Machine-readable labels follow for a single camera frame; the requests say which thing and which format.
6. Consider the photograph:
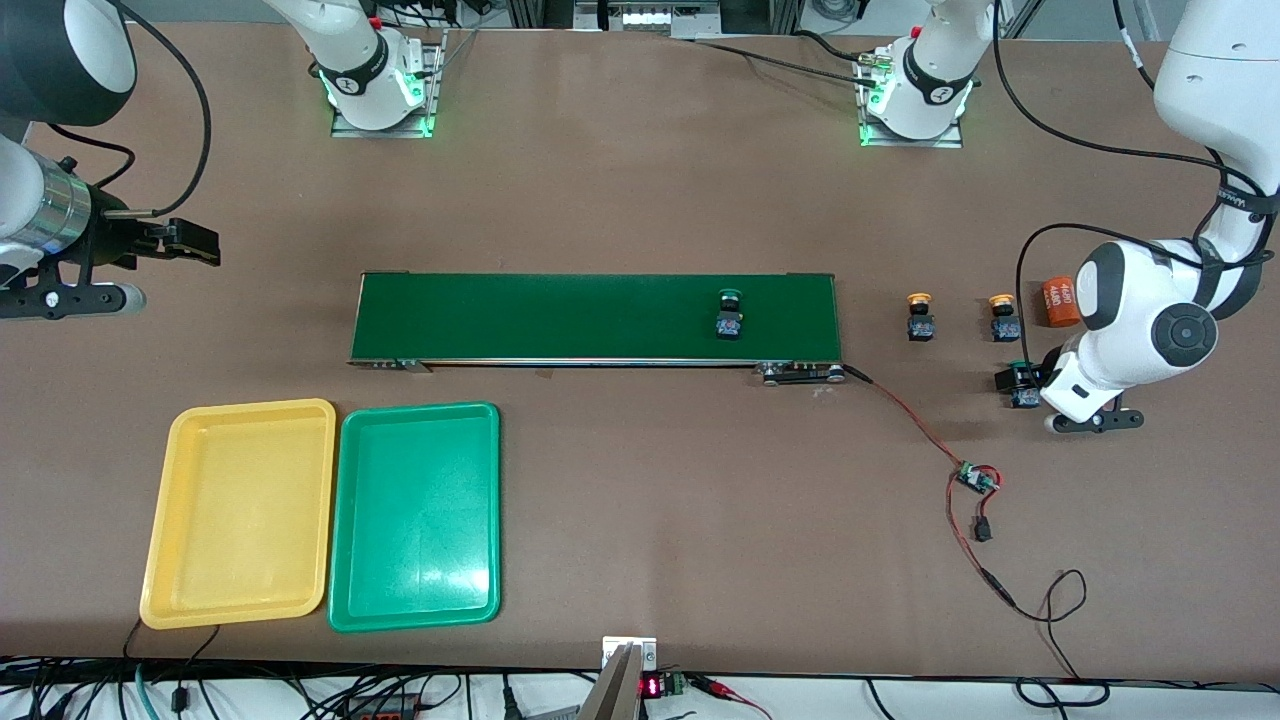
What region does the black cable on table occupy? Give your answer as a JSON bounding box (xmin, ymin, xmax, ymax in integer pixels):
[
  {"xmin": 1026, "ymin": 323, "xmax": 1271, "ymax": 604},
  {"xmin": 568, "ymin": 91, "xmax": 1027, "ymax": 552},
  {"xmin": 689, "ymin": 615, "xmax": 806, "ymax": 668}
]
[{"xmin": 670, "ymin": 30, "xmax": 886, "ymax": 91}]

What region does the green conveyor belt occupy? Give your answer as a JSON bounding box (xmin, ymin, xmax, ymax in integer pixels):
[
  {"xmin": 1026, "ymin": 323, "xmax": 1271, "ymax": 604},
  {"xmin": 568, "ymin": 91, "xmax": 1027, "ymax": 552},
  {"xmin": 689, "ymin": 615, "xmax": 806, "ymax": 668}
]
[{"xmin": 347, "ymin": 270, "xmax": 847, "ymax": 387}]

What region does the dark aluminium frame post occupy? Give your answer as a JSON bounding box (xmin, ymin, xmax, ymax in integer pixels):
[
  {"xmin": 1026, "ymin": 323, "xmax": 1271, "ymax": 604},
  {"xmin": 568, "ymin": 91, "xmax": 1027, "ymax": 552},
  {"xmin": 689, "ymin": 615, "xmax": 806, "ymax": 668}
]
[{"xmin": 505, "ymin": 0, "xmax": 579, "ymax": 31}]

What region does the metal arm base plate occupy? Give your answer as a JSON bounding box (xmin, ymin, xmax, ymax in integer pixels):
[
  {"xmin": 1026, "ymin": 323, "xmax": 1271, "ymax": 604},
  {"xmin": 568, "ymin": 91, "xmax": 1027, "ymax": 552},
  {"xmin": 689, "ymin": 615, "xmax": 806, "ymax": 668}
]
[
  {"xmin": 330, "ymin": 28, "xmax": 447, "ymax": 139},
  {"xmin": 857, "ymin": 45, "xmax": 967, "ymax": 150}
]

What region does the black red power strip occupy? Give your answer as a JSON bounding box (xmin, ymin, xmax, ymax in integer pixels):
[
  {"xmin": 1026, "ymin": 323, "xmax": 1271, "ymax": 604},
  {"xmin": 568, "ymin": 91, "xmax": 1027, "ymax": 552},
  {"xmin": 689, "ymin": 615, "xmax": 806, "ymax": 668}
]
[{"xmin": 338, "ymin": 694, "xmax": 423, "ymax": 720}]

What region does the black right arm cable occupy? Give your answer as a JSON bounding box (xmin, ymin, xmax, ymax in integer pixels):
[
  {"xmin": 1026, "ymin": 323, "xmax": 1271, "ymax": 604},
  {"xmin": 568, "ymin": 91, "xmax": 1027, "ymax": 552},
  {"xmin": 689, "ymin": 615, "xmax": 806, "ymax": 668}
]
[{"xmin": 45, "ymin": 0, "xmax": 214, "ymax": 219}]

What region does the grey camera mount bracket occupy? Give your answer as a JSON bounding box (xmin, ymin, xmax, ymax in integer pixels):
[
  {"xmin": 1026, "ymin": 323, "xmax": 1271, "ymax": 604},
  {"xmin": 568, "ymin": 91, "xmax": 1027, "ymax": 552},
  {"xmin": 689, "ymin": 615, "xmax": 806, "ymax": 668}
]
[{"xmin": 578, "ymin": 635, "xmax": 659, "ymax": 720}]

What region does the green plastic tray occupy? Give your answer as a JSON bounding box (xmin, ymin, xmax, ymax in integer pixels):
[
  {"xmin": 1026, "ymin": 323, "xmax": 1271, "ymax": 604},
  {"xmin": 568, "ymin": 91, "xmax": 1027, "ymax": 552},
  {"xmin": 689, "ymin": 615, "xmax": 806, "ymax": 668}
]
[{"xmin": 327, "ymin": 401, "xmax": 502, "ymax": 634}]

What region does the white light panel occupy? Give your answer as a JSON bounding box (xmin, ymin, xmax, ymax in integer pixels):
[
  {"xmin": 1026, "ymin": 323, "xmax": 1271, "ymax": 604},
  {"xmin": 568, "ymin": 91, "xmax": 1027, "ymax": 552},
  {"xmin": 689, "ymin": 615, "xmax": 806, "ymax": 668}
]
[{"xmin": 575, "ymin": 0, "xmax": 723, "ymax": 39}]

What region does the red clip lead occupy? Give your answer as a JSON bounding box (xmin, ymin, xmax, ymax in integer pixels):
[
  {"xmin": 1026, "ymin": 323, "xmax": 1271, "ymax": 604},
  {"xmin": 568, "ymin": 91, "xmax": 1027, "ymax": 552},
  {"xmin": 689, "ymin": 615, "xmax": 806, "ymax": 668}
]
[{"xmin": 690, "ymin": 674, "xmax": 773, "ymax": 720}]

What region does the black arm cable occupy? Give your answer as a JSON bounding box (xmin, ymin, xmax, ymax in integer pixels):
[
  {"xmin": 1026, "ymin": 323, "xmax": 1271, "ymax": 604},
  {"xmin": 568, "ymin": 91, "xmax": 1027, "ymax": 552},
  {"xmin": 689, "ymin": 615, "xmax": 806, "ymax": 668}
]
[
  {"xmin": 992, "ymin": 0, "xmax": 1280, "ymax": 371},
  {"xmin": 45, "ymin": 0, "xmax": 214, "ymax": 219}
]

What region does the red black power wire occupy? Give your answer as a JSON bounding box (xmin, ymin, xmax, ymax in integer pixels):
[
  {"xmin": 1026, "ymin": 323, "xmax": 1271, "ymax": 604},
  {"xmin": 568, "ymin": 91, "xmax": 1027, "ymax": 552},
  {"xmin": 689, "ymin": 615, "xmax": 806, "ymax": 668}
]
[{"xmin": 843, "ymin": 364, "xmax": 1111, "ymax": 707}]

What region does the yellow plastic tray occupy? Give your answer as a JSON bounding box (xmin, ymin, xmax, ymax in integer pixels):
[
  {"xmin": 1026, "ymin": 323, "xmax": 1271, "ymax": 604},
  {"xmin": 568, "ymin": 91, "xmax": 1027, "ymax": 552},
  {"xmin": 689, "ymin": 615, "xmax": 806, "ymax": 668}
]
[{"xmin": 139, "ymin": 398, "xmax": 338, "ymax": 631}]

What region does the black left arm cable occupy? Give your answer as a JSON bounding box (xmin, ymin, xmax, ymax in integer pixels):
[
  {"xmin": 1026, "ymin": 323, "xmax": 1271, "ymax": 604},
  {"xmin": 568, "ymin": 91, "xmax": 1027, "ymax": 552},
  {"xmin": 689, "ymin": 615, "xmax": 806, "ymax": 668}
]
[{"xmin": 992, "ymin": 0, "xmax": 1280, "ymax": 371}]

